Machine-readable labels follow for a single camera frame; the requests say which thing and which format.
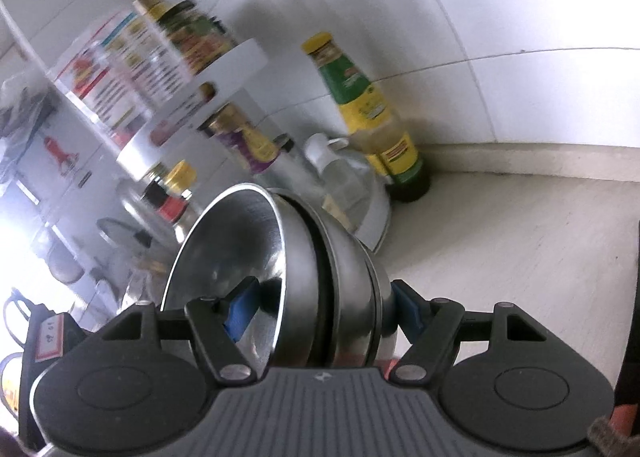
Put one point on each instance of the dark bag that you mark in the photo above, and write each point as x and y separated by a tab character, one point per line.
22	107

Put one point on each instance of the stainless steel bowl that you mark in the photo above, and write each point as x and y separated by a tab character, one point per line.
225	252
350	287
382	302

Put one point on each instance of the black appliance with red label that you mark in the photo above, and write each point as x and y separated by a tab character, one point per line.
45	342

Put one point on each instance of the glass pot lid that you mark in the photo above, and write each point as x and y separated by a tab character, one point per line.
125	237

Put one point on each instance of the white printed carton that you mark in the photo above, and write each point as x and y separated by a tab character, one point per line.
115	77

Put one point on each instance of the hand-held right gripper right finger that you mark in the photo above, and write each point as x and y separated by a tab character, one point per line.
407	312

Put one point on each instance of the dark jar green orange label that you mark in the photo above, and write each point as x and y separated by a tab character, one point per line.
197	37

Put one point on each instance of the yellow label dark bottle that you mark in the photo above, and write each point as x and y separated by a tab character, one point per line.
407	177

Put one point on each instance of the white rotating condiment rack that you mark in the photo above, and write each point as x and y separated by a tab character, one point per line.
235	67

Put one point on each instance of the yellow label oil bottle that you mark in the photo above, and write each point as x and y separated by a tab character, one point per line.
357	97

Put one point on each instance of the yellow cap bottle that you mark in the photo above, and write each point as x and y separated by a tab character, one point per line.
179	177

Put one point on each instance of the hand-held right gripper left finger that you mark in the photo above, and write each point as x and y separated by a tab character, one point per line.
240	312

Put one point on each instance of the purple label bottle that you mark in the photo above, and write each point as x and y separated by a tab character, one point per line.
245	142

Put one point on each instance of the orange cloth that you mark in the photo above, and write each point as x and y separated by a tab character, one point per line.
627	419

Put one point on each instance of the yellow cap jar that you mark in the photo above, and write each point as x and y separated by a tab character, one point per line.
150	4

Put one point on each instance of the white cabinet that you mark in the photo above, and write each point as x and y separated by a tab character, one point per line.
75	137

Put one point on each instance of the white cap container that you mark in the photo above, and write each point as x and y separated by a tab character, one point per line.
320	149

